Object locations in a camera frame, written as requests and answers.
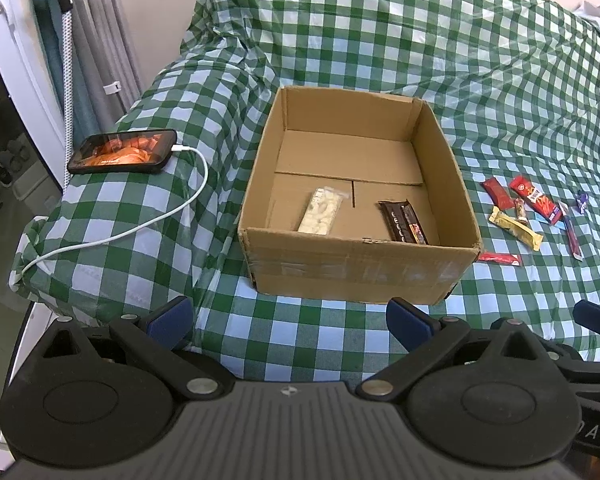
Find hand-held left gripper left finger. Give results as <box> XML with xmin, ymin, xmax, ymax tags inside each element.
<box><xmin>30</xmin><ymin>296</ymin><xmax>235</xmax><ymax>403</ymax></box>

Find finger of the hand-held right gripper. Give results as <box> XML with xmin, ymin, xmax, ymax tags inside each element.
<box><xmin>544</xmin><ymin>336</ymin><xmax>600</xmax><ymax>397</ymax></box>
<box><xmin>573</xmin><ymin>300</ymin><xmax>600</xmax><ymax>335</ymax></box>

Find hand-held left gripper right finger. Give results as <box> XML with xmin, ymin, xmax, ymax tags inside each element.
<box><xmin>354</xmin><ymin>297</ymin><xmax>551</xmax><ymax>403</ymax></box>

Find long dark snack stick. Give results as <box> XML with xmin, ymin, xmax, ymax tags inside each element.
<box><xmin>559</xmin><ymin>201</ymin><xmax>585</xmax><ymax>261</ymax></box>

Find dark brown chocolate bar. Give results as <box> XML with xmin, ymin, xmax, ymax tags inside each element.
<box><xmin>378</xmin><ymin>200</ymin><xmax>428</xmax><ymax>246</ymax></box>

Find yellow snack bar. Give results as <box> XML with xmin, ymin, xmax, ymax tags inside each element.
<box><xmin>488</xmin><ymin>206</ymin><xmax>544</xmax><ymax>250</ymax></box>

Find red fries snack packet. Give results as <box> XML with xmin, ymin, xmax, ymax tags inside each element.
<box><xmin>510</xmin><ymin>176</ymin><xmax>552</xmax><ymax>217</ymax></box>

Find white snack packet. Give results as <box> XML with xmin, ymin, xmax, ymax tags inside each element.
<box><xmin>297</xmin><ymin>186</ymin><xmax>343</xmax><ymax>235</ymax></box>

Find plain red snack packet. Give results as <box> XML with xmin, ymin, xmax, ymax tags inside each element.
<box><xmin>482</xmin><ymin>178</ymin><xmax>515</xmax><ymax>209</ymax></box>

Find brown cardboard box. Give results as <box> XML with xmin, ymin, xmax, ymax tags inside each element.
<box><xmin>237</xmin><ymin>85</ymin><xmax>482</xmax><ymax>306</ymax></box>

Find black smartphone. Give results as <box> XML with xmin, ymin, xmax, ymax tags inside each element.
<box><xmin>66</xmin><ymin>129</ymin><xmax>178</xmax><ymax>176</ymax></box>

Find dark shoes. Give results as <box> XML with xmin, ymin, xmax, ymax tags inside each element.
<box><xmin>0</xmin><ymin>137</ymin><xmax>31</xmax><ymax>206</ymax></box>

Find green checked blanket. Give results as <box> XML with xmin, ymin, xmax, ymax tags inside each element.
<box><xmin>10</xmin><ymin>0</ymin><xmax>600</xmax><ymax>391</ymax></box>

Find grey curtain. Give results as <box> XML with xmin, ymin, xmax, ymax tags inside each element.
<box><xmin>27</xmin><ymin>0</ymin><xmax>143</xmax><ymax>133</ymax></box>

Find white charging cable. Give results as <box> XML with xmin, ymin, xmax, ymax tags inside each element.
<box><xmin>8</xmin><ymin>144</ymin><xmax>209</xmax><ymax>292</ymax></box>

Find black white braided cable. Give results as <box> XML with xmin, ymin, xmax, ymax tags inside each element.
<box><xmin>60</xmin><ymin>5</ymin><xmax>77</xmax><ymax>161</ymax></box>

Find white door frame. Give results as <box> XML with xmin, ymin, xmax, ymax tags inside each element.
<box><xmin>0</xmin><ymin>0</ymin><xmax>71</xmax><ymax>193</ymax></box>

